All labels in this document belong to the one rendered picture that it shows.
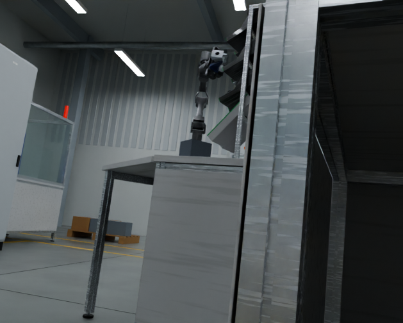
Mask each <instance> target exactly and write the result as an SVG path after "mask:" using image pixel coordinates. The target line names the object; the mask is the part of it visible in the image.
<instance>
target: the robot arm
mask: <svg viewBox="0 0 403 323"><path fill-rule="evenodd" d="M213 50H218V51H222V50H221V49H219V48H218V47H217V46H215V47H214V48H213ZM213 50H212V51H213ZM211 53H212V52H211ZM211 53H210V52H209V51H203V52H202V53H201V64H199V67H198V74H197V77H199V81H200V86H199V91H198V92H197V93H196V96H195V103H196V105H195V106H196V107H197V115H196V116H194V117H193V122H192V124H191V130H190V132H191V133H192V139H194V140H200V141H201V140H202V134H203V135H204V134H205V133H206V125H205V123H204V117H203V110H204V109H205V108H206V105H208V99H207V97H208V93H207V91H206V90H207V86H206V82H207V81H209V78H210V79H216V78H220V77H221V76H223V73H224V71H223V70H222V68H223V67H224V66H225V65H222V62H223V61H222V60H221V61H218V62H215V61H214V60H212V59H211ZM214 72H215V74H214ZM199 92H205V93H206V95H207V97H197V95H198V93H199ZM195 129H197V130H195ZM200 130H204V131H200Z"/></svg>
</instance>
